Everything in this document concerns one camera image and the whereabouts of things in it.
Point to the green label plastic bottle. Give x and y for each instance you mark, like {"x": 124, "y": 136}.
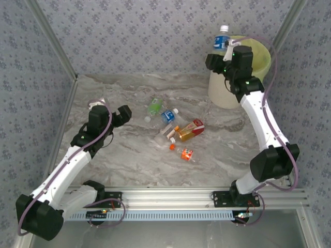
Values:
{"x": 155, "y": 107}

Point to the large blue label bottle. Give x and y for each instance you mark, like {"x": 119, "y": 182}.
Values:
{"x": 219, "y": 41}

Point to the small blue label bottle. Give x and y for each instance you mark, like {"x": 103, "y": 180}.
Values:
{"x": 168, "y": 116}

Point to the clear bottle cream label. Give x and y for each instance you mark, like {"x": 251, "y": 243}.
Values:
{"x": 168, "y": 133}

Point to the amber tea bottle red label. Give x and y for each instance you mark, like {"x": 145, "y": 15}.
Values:
{"x": 190, "y": 130}

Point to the small orange soda bottle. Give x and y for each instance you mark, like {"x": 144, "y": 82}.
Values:
{"x": 186, "y": 154}

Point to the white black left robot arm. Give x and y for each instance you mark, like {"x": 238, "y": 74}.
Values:
{"x": 64, "y": 173}

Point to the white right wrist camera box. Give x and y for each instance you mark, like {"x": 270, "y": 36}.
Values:
{"x": 228, "y": 50}

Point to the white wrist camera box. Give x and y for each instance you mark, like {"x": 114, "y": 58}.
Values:
{"x": 228, "y": 50}
{"x": 97, "y": 103}

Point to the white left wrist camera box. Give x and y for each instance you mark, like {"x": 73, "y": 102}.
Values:
{"x": 97, "y": 103}

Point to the aluminium frame post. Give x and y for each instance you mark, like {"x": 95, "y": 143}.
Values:
{"x": 287, "y": 25}
{"x": 51, "y": 38}

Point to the aluminium mounting rail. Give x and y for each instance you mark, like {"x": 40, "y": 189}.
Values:
{"x": 168, "y": 199}

